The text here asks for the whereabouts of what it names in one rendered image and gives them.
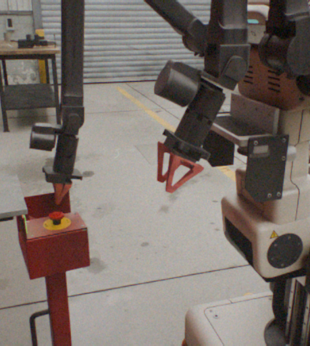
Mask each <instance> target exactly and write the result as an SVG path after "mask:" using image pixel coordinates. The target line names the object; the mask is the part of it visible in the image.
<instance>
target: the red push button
mask: <svg viewBox="0 0 310 346"><path fill-rule="evenodd" d="M63 217H64V214H63V213H62V212H53V213H51V214H49V219H50V220H52V221H53V224H54V225H59V224H61V220H62V218H63Z"/></svg>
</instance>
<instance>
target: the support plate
mask: <svg viewBox="0 0 310 346"><path fill-rule="evenodd" d="M25 214H28V210H27V207H26V203H25V200H24V197H23V195H22V190H21V188H20V183H19V180H18V176H17V174H5V175H0V219H2V218H6V217H11V216H19V215H25Z"/></svg>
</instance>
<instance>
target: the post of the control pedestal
mask: <svg viewBox="0 0 310 346"><path fill-rule="evenodd" d="M45 284H46V291H47V304H48V307H49V311H50V315H49V325H50V332H51V345H52V346H72V336H71V326H70V310H69V301H68V284H67V276H66V272H62V273H59V274H52V275H48V276H46V277H45Z"/></svg>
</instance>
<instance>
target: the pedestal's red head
mask: <svg viewBox="0 0 310 346"><path fill-rule="evenodd" d="M24 200H25V203H26V207H27V210H28V214H25V216H24V215H19V216H16V219H17V224H18V236H19V242H20V248H21V250H22V255H23V258H24V263H25V265H26V268H27V271H28V275H29V278H30V280H33V279H37V278H43V277H46V276H48V275H52V274H59V273H62V272H68V271H71V270H77V269H78V268H83V267H87V266H90V265H91V259H90V247H88V237H89V236H88V229H87V225H86V224H85V223H84V220H83V219H82V217H81V216H80V215H79V213H78V212H73V213H71V209H70V190H68V192H67V193H66V194H65V196H64V197H63V198H62V199H61V201H60V204H59V205H57V204H56V201H55V193H54V192H50V193H46V194H42V195H33V196H27V197H24ZM53 212H62V213H63V214H64V217H65V218H69V220H70V222H71V223H70V225H69V226H68V227H67V228H64V229H61V230H47V229H46V228H44V226H43V223H44V222H45V221H46V220H50V219H49V214H51V213H53ZM25 217H26V219H25ZM26 229H27V232H26Z"/></svg>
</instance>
